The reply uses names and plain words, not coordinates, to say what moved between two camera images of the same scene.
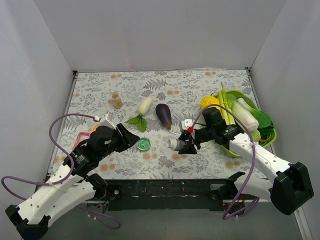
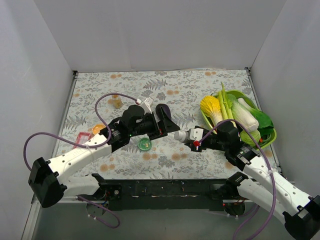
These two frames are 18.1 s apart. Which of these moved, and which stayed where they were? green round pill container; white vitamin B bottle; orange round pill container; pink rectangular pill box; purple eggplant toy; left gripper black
Moved: left gripper black; white vitamin B bottle
Stayed: orange round pill container; purple eggplant toy; pink rectangular pill box; green round pill container
